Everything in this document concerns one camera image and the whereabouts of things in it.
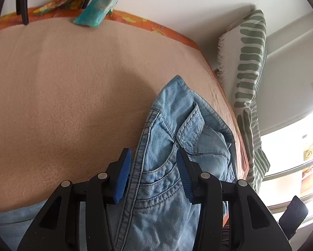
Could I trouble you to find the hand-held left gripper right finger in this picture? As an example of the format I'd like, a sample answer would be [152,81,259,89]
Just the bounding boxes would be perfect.
[176,148,294,251]

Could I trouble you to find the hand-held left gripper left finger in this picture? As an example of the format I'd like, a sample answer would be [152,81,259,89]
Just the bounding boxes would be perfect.
[17,148,132,251]

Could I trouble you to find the light blue denim pants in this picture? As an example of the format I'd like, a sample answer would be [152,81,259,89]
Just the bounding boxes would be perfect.
[0,75,237,251]

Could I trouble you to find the bright window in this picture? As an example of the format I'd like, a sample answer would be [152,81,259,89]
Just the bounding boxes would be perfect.
[258,102,313,231]

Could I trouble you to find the green striped white pillow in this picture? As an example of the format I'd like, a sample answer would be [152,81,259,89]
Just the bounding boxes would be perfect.
[235,101,271,192]
[217,10,267,108]

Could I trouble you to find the beige fleece blanket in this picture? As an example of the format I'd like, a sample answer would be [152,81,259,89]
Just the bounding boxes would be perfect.
[0,10,240,215]

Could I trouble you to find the orange floral bedsheet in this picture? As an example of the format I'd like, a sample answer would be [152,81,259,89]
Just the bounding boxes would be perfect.
[0,6,251,227]

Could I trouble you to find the colourful scarf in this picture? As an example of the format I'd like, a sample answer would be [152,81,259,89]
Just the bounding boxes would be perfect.
[32,0,136,28]

